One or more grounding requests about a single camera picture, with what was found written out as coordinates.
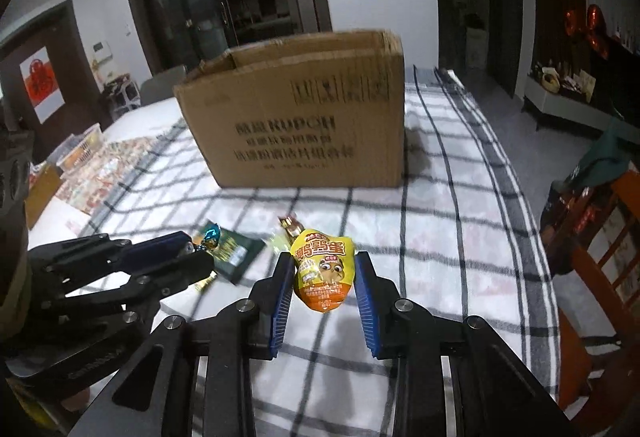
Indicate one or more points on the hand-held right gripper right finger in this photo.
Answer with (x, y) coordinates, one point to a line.
(367, 312)

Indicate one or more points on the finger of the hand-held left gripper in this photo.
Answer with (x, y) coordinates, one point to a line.
(175, 274)
(155, 247)

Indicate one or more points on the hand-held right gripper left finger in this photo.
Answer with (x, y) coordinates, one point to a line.
(281, 307)

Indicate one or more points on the blue candy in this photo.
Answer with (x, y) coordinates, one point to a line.
(210, 234)

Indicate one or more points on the yellow snack packet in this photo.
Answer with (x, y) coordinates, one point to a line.
(322, 272)

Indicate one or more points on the brown cardboard box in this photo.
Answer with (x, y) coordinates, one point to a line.
(300, 117)

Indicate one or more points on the person's left hand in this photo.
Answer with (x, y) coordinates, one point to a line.
(75, 398)

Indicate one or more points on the small gold wrapper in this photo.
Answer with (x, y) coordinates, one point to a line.
(204, 283)

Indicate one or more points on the dark green snack packet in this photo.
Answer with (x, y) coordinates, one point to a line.
(239, 253)

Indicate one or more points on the brown wrapped candy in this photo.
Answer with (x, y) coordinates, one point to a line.
(290, 223)

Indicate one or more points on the patterned mat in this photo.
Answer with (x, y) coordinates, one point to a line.
(105, 177)

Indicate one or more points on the checked tablecloth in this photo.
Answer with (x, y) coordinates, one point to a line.
(450, 242)

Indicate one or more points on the clear plastic container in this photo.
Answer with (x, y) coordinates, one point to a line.
(80, 149)

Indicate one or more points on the small brown box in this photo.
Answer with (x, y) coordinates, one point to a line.
(42, 194)

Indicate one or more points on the white tablecloth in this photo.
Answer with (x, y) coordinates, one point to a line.
(145, 117)

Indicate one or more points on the small storage rack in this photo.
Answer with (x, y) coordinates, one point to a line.
(120, 97)

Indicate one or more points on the grey chair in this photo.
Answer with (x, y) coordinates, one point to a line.
(160, 84)

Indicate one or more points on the dark wooden door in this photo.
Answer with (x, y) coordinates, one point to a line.
(75, 82)

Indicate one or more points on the red and white poster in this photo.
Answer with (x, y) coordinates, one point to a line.
(42, 84)

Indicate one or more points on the dark jacket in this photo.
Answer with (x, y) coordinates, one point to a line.
(565, 227)

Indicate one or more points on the wooden chair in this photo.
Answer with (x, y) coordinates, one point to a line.
(615, 242)

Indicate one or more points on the green cloth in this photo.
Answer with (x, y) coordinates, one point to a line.
(597, 162)

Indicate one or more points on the white sideboard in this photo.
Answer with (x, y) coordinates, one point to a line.
(570, 109)

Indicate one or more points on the woven basket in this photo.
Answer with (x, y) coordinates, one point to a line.
(551, 79)

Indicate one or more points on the red balloons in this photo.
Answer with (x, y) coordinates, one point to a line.
(590, 29)

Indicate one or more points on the wall intercom panel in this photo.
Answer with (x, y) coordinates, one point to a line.
(101, 51)

